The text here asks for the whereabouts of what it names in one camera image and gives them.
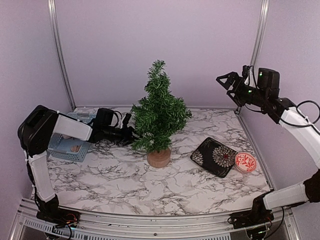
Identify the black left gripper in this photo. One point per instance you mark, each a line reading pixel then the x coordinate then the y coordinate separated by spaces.
pixel 126 136

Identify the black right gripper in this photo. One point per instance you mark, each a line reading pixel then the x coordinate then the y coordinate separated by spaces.
pixel 233 77

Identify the small green christmas tree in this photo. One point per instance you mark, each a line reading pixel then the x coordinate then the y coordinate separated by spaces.
pixel 158 116

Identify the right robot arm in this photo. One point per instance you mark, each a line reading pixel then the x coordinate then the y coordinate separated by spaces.
pixel 285 113

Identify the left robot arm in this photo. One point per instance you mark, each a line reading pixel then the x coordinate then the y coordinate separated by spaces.
pixel 35 134

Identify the beige burlap bow ornament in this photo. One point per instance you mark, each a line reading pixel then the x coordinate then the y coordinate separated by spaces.
pixel 75 148

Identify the pink pompom ornament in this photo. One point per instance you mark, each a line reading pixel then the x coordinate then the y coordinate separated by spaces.
pixel 66 136

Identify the light blue plastic basket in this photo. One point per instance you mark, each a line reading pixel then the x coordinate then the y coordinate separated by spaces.
pixel 70 138

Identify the black floral rectangular plate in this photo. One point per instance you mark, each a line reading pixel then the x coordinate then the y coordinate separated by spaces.
pixel 214 157

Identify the red white patterned bowl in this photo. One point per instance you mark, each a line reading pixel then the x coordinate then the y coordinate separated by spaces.
pixel 245 162

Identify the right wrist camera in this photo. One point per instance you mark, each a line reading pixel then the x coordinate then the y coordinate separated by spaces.
pixel 246 71

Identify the right aluminium frame post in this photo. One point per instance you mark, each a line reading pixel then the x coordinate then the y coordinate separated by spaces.
pixel 262 22

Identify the aluminium frame post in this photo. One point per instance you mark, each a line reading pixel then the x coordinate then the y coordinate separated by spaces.
pixel 59 51
pixel 262 22

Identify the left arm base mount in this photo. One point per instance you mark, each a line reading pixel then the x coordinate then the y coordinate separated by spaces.
pixel 61 217

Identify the aluminium front rail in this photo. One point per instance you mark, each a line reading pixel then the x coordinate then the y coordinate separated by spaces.
pixel 92 225

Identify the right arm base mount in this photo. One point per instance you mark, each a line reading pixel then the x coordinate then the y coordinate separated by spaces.
pixel 248 218

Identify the left aluminium frame post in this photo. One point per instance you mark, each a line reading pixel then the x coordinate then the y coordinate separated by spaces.
pixel 59 51

